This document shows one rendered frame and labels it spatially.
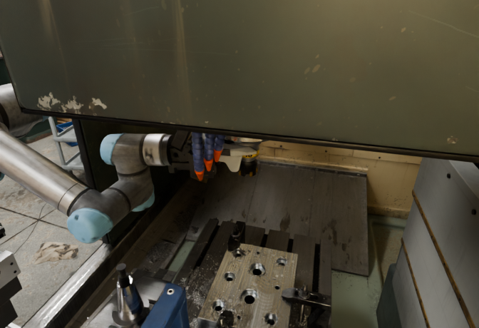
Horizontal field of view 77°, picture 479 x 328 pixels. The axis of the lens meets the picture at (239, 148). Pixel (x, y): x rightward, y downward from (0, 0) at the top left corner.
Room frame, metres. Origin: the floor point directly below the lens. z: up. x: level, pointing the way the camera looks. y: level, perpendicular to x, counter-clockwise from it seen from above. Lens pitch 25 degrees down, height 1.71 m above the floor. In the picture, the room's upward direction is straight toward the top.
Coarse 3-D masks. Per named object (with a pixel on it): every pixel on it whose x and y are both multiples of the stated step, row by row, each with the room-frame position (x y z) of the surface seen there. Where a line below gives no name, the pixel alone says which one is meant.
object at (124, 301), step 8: (120, 288) 0.35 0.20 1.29; (128, 288) 0.35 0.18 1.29; (136, 288) 0.37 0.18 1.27; (120, 296) 0.35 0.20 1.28; (128, 296) 0.35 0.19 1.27; (136, 296) 0.36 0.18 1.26; (120, 304) 0.34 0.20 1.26; (128, 304) 0.34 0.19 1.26; (136, 304) 0.35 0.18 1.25; (120, 312) 0.34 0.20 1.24; (128, 312) 0.34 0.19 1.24; (136, 312) 0.35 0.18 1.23; (128, 320) 0.34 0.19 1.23
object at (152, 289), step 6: (144, 276) 0.44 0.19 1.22; (138, 282) 0.42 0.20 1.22; (144, 282) 0.42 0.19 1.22; (150, 282) 0.42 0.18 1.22; (156, 282) 0.42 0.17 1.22; (162, 282) 0.42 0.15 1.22; (138, 288) 0.41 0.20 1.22; (144, 288) 0.41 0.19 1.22; (150, 288) 0.41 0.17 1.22; (156, 288) 0.41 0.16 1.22; (162, 288) 0.41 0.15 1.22; (144, 294) 0.40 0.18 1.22; (150, 294) 0.40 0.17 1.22; (156, 294) 0.40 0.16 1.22; (150, 300) 0.38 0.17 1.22; (156, 300) 0.38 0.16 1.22
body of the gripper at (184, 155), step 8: (168, 136) 0.62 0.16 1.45; (168, 144) 0.61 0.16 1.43; (168, 152) 0.60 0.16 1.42; (176, 152) 0.61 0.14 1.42; (184, 152) 0.60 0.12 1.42; (168, 160) 0.59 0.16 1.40; (176, 160) 0.61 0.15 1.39; (184, 160) 0.61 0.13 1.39; (192, 160) 0.58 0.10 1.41; (168, 168) 0.61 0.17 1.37; (176, 168) 0.62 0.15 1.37; (184, 168) 0.62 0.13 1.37; (192, 168) 0.58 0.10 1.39; (216, 168) 0.60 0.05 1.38; (192, 176) 0.58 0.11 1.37; (208, 176) 0.58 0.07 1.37
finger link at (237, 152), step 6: (228, 144) 0.58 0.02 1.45; (234, 150) 0.56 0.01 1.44; (240, 150) 0.56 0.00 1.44; (246, 150) 0.56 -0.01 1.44; (252, 150) 0.56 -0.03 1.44; (222, 156) 0.57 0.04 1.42; (228, 156) 0.57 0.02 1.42; (234, 156) 0.56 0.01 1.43; (240, 156) 0.56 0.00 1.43; (228, 162) 0.57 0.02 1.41; (234, 162) 0.56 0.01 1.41; (240, 162) 0.56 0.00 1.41; (234, 168) 0.56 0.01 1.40
